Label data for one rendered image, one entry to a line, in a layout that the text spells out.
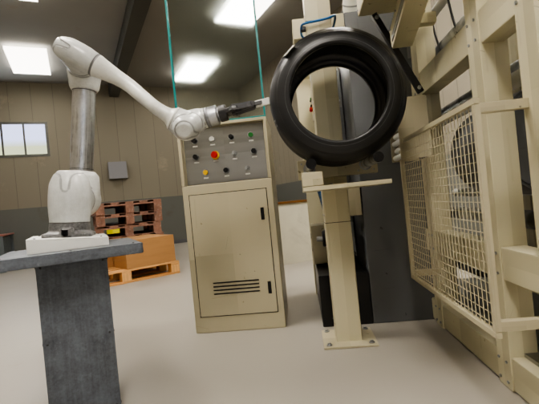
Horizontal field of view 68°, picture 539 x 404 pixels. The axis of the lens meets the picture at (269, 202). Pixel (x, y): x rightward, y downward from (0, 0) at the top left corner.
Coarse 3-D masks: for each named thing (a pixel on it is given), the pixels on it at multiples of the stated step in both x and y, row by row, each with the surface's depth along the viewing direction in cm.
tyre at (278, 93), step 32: (320, 32) 167; (352, 32) 165; (288, 64) 167; (320, 64) 193; (352, 64) 192; (384, 64) 163; (288, 96) 166; (384, 96) 190; (288, 128) 168; (384, 128) 164; (320, 160) 171; (352, 160) 170
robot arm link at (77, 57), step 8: (56, 40) 167; (64, 40) 167; (72, 40) 168; (56, 48) 167; (64, 48) 166; (72, 48) 167; (80, 48) 167; (88, 48) 169; (64, 56) 168; (72, 56) 167; (80, 56) 167; (88, 56) 168; (64, 64) 175; (72, 64) 169; (80, 64) 168; (88, 64) 168; (72, 72) 178; (80, 72) 174
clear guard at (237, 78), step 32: (192, 0) 246; (224, 0) 244; (192, 32) 246; (224, 32) 245; (256, 32) 243; (192, 64) 246; (224, 64) 245; (256, 64) 243; (192, 96) 246; (224, 96) 245; (256, 96) 243
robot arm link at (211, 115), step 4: (204, 108) 179; (208, 108) 178; (212, 108) 177; (216, 108) 179; (204, 112) 177; (208, 112) 177; (212, 112) 177; (216, 112) 177; (208, 116) 177; (212, 116) 177; (216, 116) 177; (208, 120) 178; (212, 120) 178; (216, 120) 178; (220, 120) 180; (208, 124) 179; (212, 124) 180; (216, 124) 180
